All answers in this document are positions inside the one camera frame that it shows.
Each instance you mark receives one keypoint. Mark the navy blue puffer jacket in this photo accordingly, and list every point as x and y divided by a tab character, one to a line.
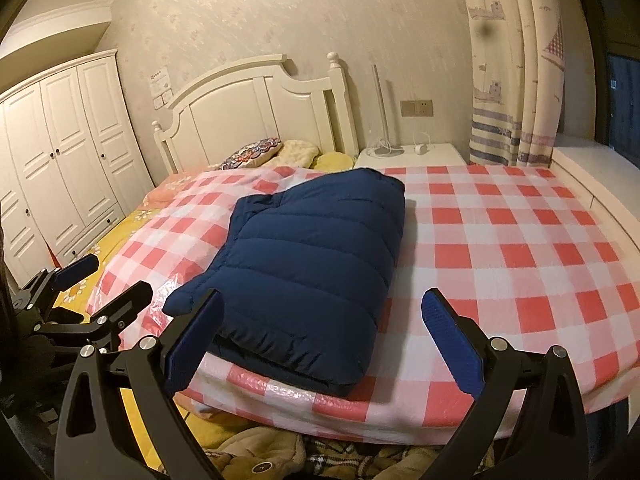
310	260

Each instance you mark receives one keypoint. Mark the white window ledge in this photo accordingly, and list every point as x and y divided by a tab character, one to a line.
590	160

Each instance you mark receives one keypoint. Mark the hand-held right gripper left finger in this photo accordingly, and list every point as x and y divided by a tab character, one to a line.
192	340

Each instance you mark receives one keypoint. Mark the colourful patterned pillow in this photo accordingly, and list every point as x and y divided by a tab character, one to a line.
252	152

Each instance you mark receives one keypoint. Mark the brass wall socket panel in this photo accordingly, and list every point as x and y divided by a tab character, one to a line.
417	108

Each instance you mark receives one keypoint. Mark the white wardrobe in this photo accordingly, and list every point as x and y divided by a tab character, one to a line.
65	170

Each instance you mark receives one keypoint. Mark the white desk lamp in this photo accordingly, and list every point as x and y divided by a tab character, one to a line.
381	110

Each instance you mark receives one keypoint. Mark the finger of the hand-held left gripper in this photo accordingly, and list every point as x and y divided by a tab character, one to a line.
125	305
75	271

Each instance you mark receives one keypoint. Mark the pink pillow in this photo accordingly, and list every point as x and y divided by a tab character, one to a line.
160	192

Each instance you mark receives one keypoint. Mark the cream printed curtain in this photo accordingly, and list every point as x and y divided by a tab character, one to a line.
500	60

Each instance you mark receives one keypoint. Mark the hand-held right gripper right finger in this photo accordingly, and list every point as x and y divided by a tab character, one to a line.
452	345

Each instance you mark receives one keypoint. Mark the yellow floral bedsheet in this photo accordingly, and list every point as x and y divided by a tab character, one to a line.
115	240

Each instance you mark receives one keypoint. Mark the yellow pillow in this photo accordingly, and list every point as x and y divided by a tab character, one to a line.
332	161

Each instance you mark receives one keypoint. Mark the beige fleece robe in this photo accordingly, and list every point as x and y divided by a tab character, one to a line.
240	450

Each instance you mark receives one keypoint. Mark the white nightstand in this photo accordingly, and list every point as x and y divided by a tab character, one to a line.
442	156

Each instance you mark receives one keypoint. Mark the white wall switch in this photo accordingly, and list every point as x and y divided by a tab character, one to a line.
162	101

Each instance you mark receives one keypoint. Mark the cream fluffy pillow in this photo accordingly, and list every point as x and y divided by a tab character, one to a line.
300	152

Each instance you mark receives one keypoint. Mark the pink checked plastic sheet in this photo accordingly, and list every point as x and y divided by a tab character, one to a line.
500	260

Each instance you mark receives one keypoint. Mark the white wall notice paper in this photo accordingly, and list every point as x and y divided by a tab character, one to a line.
161	80

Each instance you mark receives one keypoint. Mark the white wooden headboard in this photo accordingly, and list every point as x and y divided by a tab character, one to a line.
250	115

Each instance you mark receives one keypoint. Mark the dark framed window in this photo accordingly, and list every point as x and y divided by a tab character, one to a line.
620	100

